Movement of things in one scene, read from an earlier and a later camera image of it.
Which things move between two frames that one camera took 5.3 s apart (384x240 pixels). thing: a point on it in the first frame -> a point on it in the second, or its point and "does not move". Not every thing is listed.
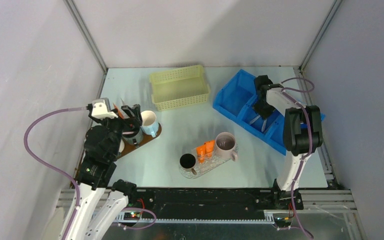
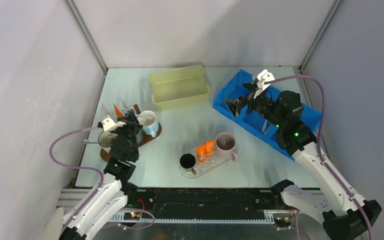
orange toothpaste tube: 209,148 does not move
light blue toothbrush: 253,120 -> 139,115
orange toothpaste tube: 201,154 does not move
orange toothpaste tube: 120,114 does not move
